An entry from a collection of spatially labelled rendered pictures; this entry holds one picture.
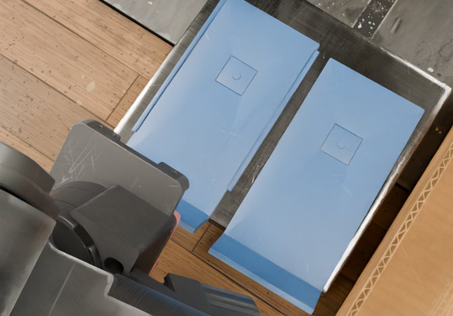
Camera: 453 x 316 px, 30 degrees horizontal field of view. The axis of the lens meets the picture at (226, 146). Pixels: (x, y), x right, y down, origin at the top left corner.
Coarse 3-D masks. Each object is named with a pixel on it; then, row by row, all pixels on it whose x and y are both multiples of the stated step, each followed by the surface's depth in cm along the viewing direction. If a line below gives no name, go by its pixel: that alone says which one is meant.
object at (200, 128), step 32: (224, 32) 56; (256, 32) 56; (288, 32) 56; (192, 64) 55; (224, 64) 55; (256, 64) 55; (288, 64) 55; (192, 96) 55; (224, 96) 55; (256, 96) 55; (160, 128) 54; (192, 128) 54; (224, 128) 54; (256, 128) 54; (160, 160) 54; (192, 160) 54; (224, 160) 54; (192, 192) 53; (224, 192) 53; (192, 224) 50
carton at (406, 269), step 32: (448, 160) 49; (416, 192) 52; (448, 192) 55; (416, 224) 54; (448, 224) 54; (384, 256) 47; (416, 256) 54; (448, 256) 54; (352, 288) 53; (384, 288) 53; (416, 288) 53; (448, 288) 53
